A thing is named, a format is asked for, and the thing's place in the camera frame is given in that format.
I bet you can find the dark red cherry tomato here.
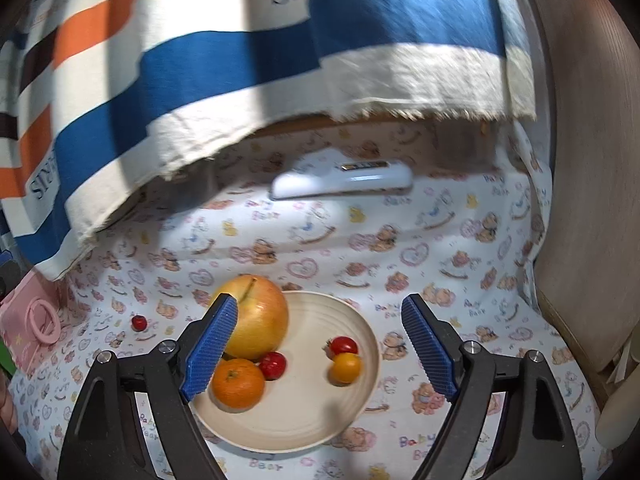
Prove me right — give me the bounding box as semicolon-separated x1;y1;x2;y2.
131;315;148;333

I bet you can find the orange tangerine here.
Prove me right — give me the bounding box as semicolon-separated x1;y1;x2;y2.
210;359;266;411

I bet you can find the yellow cherry tomato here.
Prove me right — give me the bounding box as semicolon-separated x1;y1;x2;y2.
328;352;362;386

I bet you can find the left human hand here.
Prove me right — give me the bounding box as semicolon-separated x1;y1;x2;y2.
0;370;17;434

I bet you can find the wooden chair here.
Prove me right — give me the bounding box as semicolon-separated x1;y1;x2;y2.
527;0;639;448

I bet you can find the large yellow apple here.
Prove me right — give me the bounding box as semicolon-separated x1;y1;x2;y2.
210;274;290;361

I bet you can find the cream round plate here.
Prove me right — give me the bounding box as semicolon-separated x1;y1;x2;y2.
191;290;381;454

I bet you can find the baby bear printed sheet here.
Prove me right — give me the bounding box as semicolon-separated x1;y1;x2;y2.
10;124;612;479

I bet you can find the white plastic device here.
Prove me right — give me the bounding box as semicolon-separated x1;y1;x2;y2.
270;160;413;200

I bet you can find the striped Paris cloth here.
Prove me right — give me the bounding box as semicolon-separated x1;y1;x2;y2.
1;0;536;280

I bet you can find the pink toy camera box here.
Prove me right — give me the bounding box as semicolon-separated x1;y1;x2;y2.
1;269;62;375

